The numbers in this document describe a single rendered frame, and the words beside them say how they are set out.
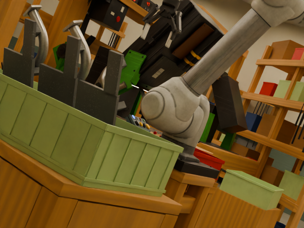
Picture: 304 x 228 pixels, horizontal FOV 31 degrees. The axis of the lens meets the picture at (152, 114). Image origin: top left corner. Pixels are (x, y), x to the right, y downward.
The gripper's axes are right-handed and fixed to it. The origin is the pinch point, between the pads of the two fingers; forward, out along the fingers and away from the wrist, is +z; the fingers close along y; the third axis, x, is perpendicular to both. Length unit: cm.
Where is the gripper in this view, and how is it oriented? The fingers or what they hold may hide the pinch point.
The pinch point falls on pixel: (155, 40)
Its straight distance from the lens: 244.1
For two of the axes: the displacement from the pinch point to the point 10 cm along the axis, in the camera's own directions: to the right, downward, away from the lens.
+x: 4.7, 1.8, 8.6
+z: -3.8, 9.2, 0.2
